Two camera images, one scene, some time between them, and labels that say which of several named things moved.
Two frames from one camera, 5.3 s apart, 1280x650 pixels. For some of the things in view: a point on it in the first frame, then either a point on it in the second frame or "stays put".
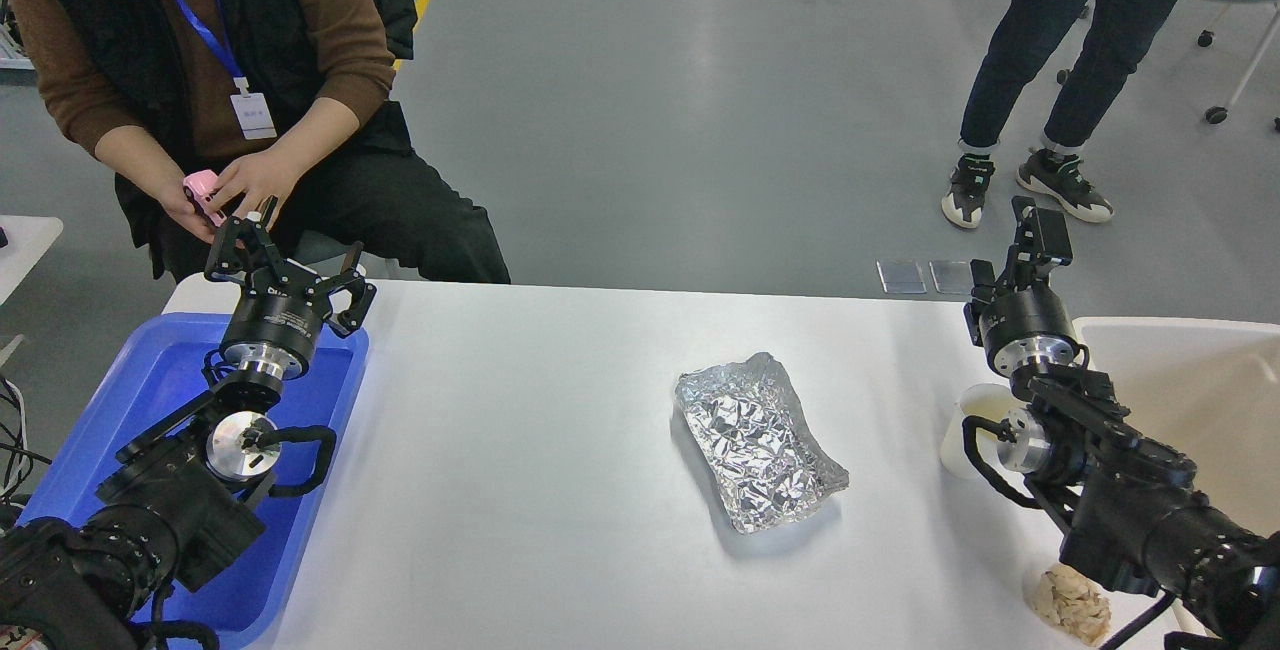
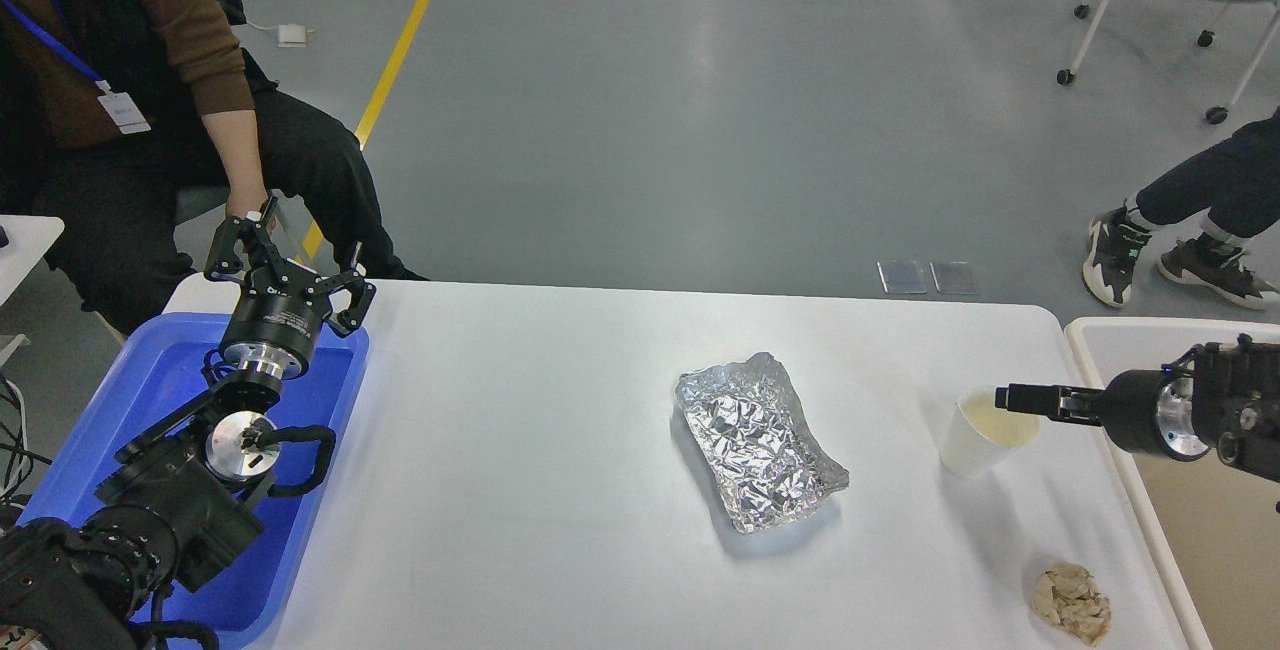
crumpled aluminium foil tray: (766, 464) stays put
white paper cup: (985, 400) stays put
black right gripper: (1027, 328) → (1146, 410)
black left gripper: (275, 322) stays put
